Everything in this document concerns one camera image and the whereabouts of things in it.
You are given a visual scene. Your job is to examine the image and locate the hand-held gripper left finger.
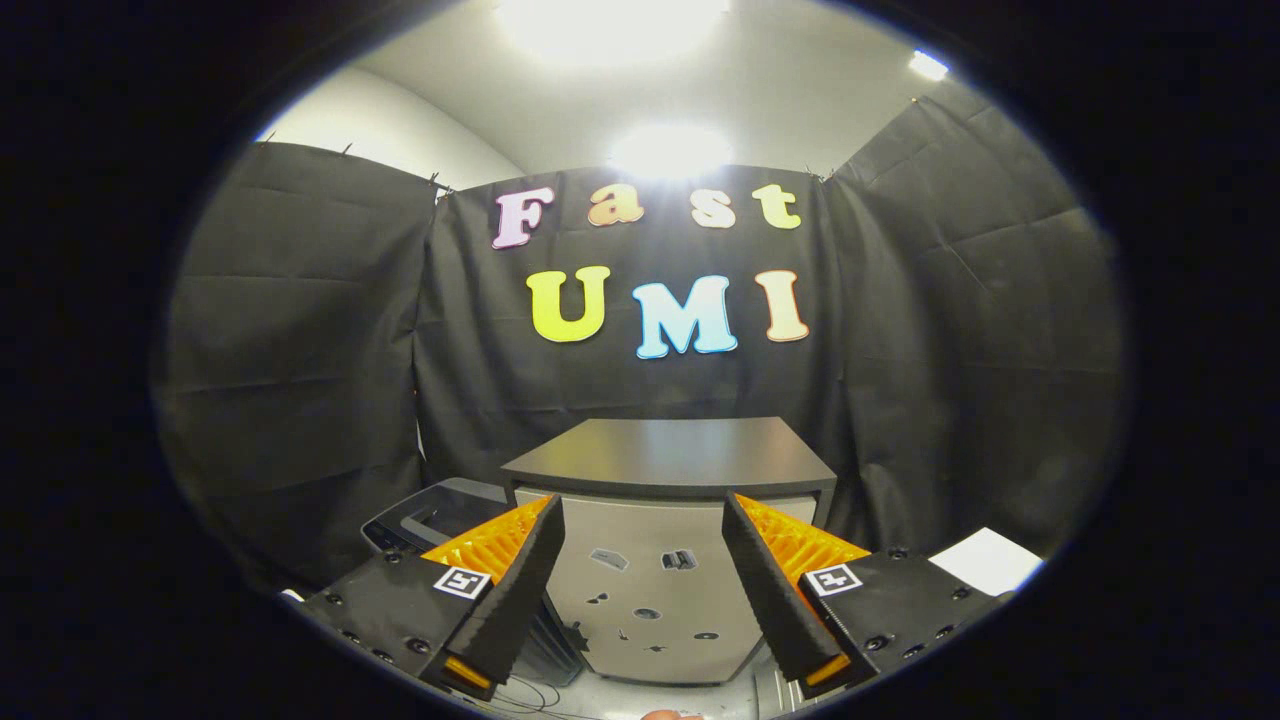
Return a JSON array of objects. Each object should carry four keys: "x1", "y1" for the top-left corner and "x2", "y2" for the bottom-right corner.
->
[{"x1": 300, "y1": 493, "x2": 566, "y2": 701}]

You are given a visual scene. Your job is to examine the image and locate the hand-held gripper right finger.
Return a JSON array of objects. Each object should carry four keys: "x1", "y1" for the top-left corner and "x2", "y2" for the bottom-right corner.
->
[{"x1": 722, "y1": 490, "x2": 1011, "y2": 701}]

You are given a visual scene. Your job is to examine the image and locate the grey top-load washing machine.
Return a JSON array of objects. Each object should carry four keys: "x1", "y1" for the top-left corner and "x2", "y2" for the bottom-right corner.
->
[{"x1": 360, "y1": 478, "x2": 588, "y2": 687}]

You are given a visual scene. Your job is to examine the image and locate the beige cabinet with dark top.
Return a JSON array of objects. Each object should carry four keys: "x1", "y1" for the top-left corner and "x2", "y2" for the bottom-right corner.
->
[{"x1": 500, "y1": 417, "x2": 839, "y2": 687}]

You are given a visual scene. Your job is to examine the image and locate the white paper sheet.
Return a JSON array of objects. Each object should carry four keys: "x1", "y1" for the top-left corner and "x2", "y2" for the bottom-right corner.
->
[{"x1": 928, "y1": 527, "x2": 1046, "y2": 598}]

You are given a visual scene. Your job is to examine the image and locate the black backdrop cloth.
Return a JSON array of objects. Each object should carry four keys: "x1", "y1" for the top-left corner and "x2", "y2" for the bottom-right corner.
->
[{"x1": 150, "y1": 80, "x2": 1126, "y2": 593}]

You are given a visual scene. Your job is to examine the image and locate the ceiling light above backdrop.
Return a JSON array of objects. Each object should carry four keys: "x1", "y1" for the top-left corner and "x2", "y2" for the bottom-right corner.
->
[{"x1": 610, "y1": 125, "x2": 736, "y2": 181}]

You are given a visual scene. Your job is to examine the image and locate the large ceiling light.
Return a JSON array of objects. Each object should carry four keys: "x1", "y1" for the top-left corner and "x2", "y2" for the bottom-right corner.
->
[{"x1": 495, "y1": 0, "x2": 731, "y2": 63}]

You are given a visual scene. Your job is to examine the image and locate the thin cables on floor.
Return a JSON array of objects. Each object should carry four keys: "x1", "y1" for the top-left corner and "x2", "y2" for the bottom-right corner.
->
[{"x1": 488, "y1": 672, "x2": 606, "y2": 717}]

